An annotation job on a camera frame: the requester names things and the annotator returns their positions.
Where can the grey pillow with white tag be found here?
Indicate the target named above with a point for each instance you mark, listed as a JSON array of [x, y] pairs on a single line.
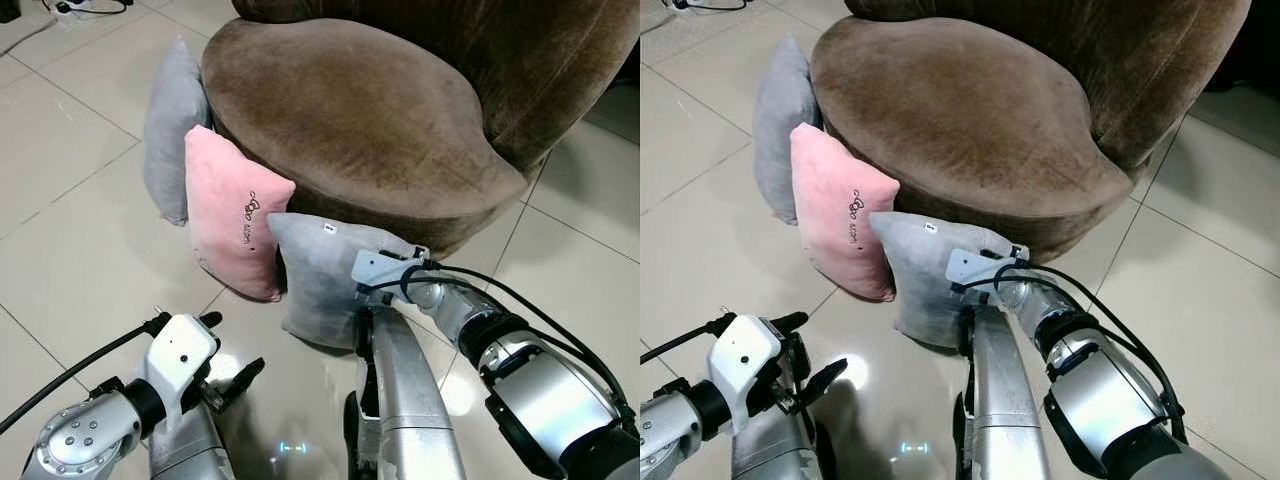
[[920, 270], [315, 270]]

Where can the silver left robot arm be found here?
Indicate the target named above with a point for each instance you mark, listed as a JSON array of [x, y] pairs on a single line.
[[85, 435], [680, 430]]

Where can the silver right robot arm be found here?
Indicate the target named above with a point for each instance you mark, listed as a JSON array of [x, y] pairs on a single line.
[[1110, 395], [560, 400]]

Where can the pink pillow with black print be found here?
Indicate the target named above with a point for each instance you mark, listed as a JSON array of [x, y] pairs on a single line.
[[225, 205], [830, 205]]

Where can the brown velvet sofa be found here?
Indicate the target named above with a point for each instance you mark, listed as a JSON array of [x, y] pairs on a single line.
[[350, 110], [960, 110]]

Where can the plain grey pillow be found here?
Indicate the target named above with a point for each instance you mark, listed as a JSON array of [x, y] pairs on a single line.
[[782, 120], [174, 120]]

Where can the silver left robot leg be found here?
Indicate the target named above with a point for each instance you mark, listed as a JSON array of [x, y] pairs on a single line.
[[185, 450], [775, 450]]

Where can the silver robot leg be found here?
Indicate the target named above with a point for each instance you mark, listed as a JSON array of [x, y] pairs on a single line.
[[185, 450], [1005, 400], [775, 450], [410, 400]]

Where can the silver right robot leg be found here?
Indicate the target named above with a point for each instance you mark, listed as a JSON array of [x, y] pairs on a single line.
[[1005, 400], [410, 400]]

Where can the white power strip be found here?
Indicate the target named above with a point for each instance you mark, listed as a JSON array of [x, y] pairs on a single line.
[[85, 4], [705, 3]]

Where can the dark furniture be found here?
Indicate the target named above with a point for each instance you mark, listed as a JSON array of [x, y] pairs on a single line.
[[1250, 40]]

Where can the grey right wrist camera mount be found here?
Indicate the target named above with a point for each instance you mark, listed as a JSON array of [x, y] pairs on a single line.
[[378, 268], [968, 266]]

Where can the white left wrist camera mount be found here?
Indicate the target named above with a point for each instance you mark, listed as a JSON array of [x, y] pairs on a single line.
[[178, 350], [742, 355]]

